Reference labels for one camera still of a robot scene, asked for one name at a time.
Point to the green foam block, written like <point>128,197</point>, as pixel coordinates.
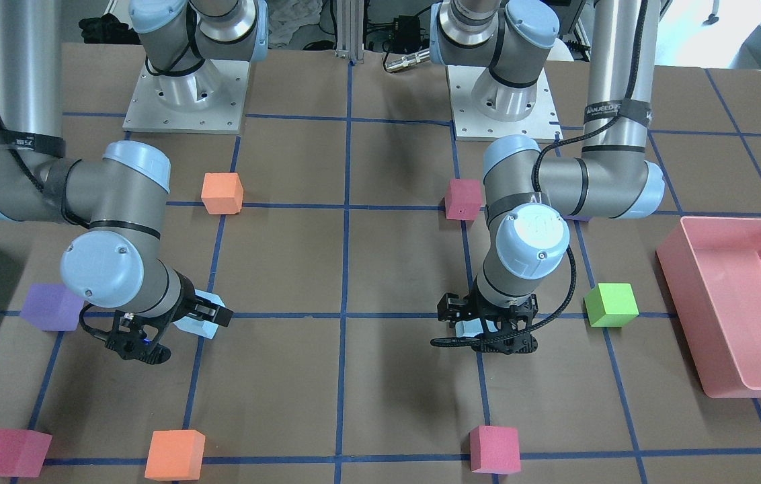
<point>611,305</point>

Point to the pink plastic tray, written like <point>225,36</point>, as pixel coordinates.
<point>713,269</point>

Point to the orange foam block far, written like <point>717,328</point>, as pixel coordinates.
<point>222,193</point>

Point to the dark pink foam block near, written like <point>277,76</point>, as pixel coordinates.
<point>495,450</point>

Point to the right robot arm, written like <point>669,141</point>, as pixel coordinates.
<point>118,200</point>

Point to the orange foam block near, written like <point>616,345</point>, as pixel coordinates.
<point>175,455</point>

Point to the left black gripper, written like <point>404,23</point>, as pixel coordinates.
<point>451,306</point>

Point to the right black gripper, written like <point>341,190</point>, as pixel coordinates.
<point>185,298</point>

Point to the aluminium frame post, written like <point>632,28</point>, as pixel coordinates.
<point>350,27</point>

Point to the orange foam block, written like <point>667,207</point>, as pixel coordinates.
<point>222,193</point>
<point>175,455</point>

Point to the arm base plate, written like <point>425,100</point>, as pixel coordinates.
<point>485,110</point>
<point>209,101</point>

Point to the purple foam block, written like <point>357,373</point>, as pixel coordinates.
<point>51,307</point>

